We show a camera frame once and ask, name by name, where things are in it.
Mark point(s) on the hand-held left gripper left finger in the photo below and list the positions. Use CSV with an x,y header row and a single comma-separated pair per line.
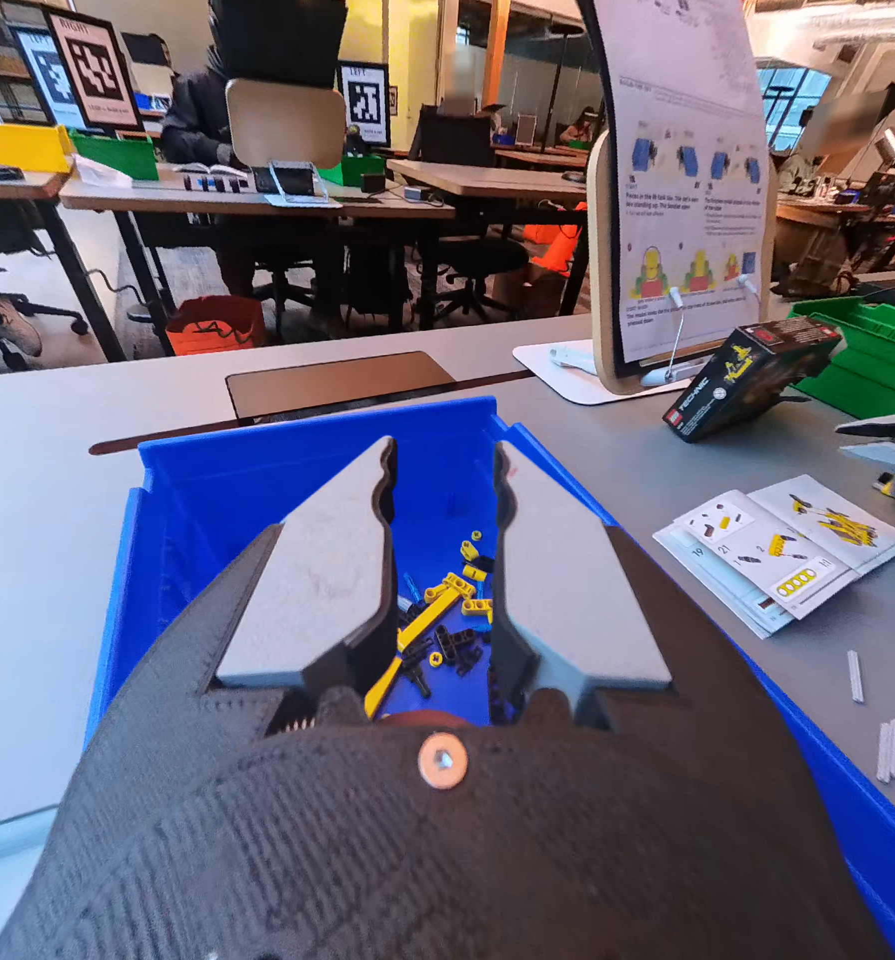
x,y
312,585

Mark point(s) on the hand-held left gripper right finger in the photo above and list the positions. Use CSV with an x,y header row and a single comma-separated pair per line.
x,y
567,592

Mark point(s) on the pile of lego pieces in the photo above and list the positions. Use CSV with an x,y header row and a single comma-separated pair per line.
x,y
447,600

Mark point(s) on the lego instruction booklet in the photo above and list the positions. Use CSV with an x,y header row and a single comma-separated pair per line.
x,y
792,540

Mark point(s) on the blue plastic bin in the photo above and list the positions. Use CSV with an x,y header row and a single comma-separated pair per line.
x,y
215,487

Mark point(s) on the black lego box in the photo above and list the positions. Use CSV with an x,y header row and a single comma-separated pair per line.
x,y
740,382

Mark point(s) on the large green plastic bin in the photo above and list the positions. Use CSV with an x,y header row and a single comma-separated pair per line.
x,y
867,360

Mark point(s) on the orange bag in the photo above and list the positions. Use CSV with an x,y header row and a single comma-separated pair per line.
x,y
215,326

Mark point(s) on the printed instruction sheet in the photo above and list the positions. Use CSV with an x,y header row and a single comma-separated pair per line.
x,y
680,150

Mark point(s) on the grey desk with black legs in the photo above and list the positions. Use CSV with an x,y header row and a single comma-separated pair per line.
x,y
192,201

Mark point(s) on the phone on holder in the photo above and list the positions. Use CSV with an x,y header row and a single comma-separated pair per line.
x,y
294,180

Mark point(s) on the small green plastic bin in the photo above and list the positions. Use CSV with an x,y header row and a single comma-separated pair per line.
x,y
357,169

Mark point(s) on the open book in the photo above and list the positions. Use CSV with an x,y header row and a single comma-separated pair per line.
x,y
207,174

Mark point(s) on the wooden desk with black legs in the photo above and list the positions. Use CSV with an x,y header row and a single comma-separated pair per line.
x,y
462,178

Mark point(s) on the black office chair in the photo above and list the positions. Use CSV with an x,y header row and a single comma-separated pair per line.
x,y
459,150

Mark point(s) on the plain wooden stand board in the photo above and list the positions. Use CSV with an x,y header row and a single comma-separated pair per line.
x,y
286,124

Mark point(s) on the clear plastic bag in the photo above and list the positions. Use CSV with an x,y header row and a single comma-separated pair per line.
x,y
102,172

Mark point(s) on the small white printed tag board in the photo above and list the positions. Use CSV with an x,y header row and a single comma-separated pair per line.
x,y
365,101

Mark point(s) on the yellow plastic bin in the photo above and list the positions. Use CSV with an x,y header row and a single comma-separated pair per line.
x,y
16,146

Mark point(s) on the pink printed tag board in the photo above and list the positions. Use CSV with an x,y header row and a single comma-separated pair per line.
x,y
95,71

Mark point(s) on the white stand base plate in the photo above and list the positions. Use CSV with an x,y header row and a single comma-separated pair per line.
x,y
560,382

